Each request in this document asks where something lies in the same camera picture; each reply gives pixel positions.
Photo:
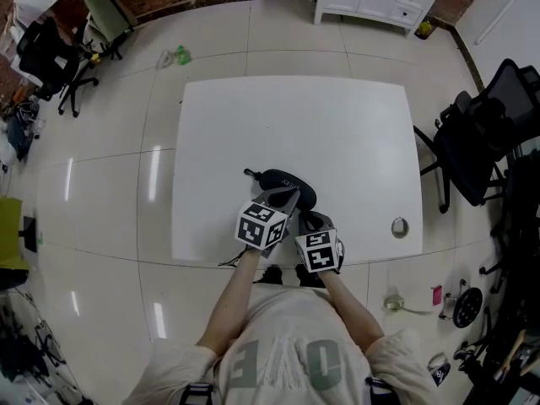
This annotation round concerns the person's right forearm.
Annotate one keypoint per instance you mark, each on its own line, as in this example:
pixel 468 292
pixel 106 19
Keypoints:
pixel 352 310

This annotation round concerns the pink flat object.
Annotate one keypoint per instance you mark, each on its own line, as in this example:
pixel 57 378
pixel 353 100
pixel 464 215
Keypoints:
pixel 437 295

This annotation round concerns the person's left trouser leg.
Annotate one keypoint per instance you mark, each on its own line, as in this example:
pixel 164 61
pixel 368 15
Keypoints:
pixel 270 276

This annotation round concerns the green hanging coat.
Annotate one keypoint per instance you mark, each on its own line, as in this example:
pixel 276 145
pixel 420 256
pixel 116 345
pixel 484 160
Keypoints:
pixel 103 7

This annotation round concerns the black padded office chair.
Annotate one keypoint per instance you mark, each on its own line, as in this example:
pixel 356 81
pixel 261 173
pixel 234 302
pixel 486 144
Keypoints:
pixel 42 57

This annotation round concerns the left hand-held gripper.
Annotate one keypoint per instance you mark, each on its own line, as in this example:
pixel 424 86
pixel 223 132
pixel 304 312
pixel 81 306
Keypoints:
pixel 257 226

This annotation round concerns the small bin with green contents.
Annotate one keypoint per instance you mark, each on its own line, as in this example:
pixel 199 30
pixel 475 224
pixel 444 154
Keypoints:
pixel 424 28

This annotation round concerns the green bottle on floor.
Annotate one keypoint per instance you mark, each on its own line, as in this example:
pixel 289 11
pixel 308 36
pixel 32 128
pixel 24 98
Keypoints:
pixel 181 55

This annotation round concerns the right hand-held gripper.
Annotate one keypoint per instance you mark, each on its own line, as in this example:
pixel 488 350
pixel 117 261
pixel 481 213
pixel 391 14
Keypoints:
pixel 318 251

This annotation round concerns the black round wheeled device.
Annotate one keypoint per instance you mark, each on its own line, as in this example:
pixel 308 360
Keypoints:
pixel 466 308

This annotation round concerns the person's cream printed shirt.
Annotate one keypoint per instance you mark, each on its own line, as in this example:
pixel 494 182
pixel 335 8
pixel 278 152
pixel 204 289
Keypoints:
pixel 287 336

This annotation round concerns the dark equipment clutter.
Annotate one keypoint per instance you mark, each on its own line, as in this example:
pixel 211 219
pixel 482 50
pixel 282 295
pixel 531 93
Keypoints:
pixel 25 352

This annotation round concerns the dark sneaker pair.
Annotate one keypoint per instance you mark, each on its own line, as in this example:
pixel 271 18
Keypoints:
pixel 464 352

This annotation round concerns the black glasses case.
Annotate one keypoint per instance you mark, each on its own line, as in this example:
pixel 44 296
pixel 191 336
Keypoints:
pixel 291 179

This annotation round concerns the yellow-green chair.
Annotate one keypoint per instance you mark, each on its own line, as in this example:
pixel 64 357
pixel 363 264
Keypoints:
pixel 12 234

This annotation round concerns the dark office chairs group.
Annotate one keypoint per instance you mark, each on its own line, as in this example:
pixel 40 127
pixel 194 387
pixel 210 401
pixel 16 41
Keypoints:
pixel 519 268

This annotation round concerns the black mesh office chair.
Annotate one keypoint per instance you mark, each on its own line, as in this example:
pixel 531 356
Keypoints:
pixel 476 150

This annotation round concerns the person's left forearm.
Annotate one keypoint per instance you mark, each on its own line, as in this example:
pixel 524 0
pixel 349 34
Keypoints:
pixel 232 298

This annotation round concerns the white chair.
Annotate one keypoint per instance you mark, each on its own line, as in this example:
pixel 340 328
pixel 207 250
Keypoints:
pixel 93 36

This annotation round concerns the black flat box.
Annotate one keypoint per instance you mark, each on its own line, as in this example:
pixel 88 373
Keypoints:
pixel 29 234

